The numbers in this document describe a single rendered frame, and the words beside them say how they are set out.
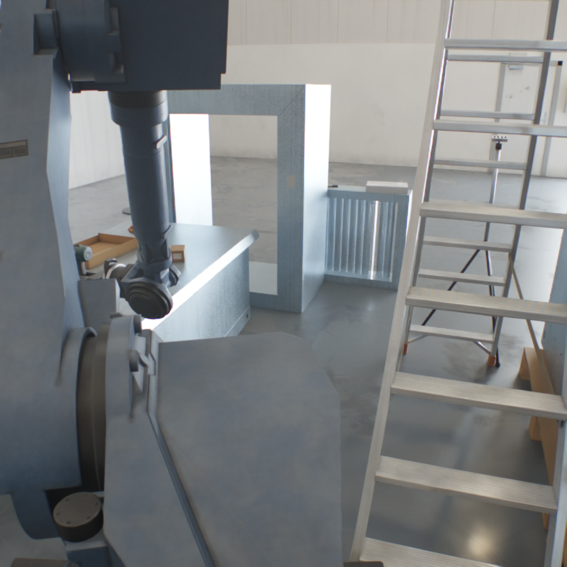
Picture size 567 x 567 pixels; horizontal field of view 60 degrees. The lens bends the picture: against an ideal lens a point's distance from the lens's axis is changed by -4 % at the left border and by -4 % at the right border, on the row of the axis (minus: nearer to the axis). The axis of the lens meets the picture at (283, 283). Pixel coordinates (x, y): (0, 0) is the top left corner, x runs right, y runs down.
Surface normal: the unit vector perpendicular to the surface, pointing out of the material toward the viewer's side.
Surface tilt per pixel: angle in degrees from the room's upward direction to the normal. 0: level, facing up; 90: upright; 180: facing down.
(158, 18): 121
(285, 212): 90
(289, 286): 90
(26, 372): 33
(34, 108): 48
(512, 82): 90
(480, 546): 0
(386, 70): 90
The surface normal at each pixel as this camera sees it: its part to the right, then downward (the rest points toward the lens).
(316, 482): 0.06, -0.80
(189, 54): 0.18, 0.79
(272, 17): -0.32, 0.34
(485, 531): 0.00, -0.93
